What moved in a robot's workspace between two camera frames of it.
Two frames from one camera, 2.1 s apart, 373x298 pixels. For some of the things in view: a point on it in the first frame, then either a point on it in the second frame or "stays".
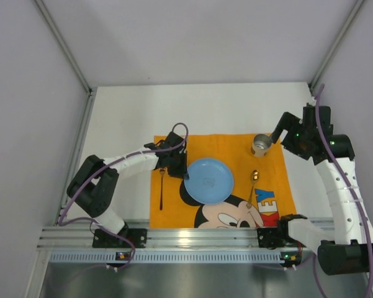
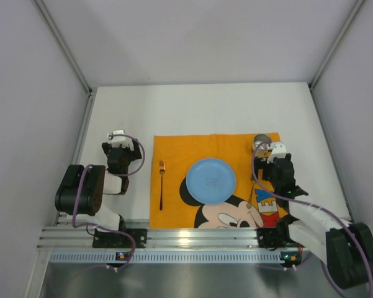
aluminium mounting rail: [77, 237] stays
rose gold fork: [162, 171] stays
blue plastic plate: [210, 181] stays
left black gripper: [178, 167] -> [120, 150]
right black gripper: [285, 125] -> [274, 162]
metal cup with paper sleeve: [261, 144] stays
